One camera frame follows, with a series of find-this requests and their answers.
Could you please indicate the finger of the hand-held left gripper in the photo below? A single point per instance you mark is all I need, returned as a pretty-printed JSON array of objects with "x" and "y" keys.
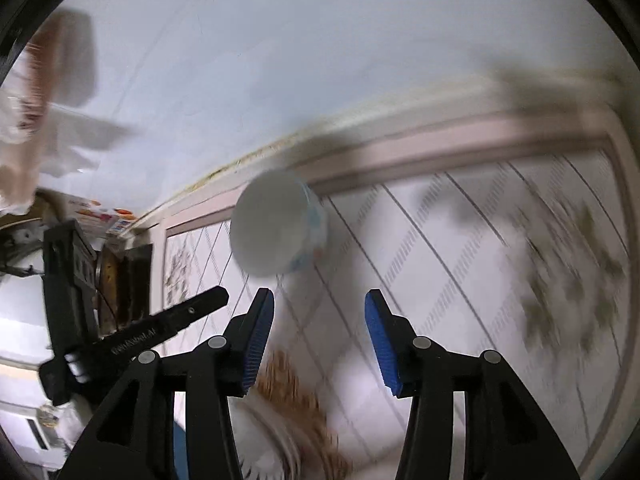
[{"x": 190, "y": 312}]

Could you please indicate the colourful wall stickers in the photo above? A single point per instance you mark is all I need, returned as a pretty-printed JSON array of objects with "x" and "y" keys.
[{"x": 100, "y": 217}]

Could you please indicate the floral diamond-pattern tablecloth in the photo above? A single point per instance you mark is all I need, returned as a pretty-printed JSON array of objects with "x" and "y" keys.
[{"x": 450, "y": 260}]

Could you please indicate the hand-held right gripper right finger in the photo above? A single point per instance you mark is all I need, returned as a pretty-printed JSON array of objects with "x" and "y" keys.
[{"x": 382, "y": 340}]

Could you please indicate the clear plastic bag red contents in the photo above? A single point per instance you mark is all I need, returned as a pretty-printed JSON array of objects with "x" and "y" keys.
[{"x": 45, "y": 60}]

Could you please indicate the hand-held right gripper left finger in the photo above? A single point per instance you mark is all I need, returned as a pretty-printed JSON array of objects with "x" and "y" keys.
[{"x": 257, "y": 340}]

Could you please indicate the white bowl small floral print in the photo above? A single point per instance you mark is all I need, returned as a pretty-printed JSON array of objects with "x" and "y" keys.
[{"x": 270, "y": 225}]

